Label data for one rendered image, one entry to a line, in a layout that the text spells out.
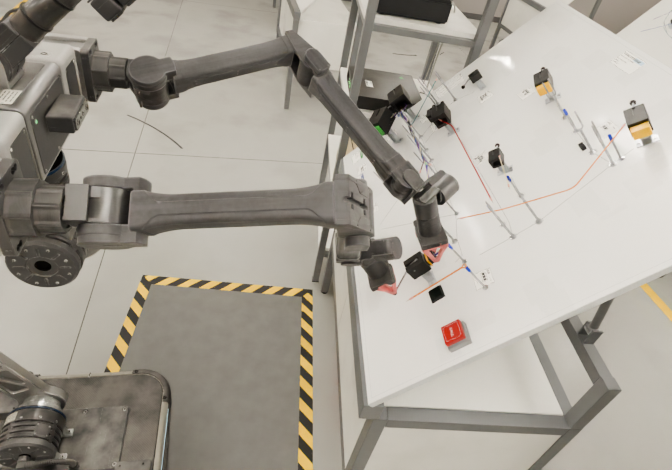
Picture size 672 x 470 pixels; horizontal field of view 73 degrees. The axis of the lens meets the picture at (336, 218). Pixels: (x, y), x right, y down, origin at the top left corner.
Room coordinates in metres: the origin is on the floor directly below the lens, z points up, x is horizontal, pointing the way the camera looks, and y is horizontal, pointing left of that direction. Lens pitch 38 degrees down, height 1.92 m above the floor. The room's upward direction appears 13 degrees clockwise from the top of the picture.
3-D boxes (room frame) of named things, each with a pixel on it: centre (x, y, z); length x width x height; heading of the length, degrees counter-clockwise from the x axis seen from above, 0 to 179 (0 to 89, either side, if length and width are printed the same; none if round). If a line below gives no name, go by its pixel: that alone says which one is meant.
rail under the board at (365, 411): (1.22, -0.09, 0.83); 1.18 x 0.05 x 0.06; 10
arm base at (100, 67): (0.95, 0.57, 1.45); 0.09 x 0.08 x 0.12; 18
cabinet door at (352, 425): (0.95, -0.16, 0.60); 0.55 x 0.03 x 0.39; 10
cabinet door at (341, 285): (1.49, -0.07, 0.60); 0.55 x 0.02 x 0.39; 10
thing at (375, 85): (2.10, -0.09, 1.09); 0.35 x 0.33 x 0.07; 10
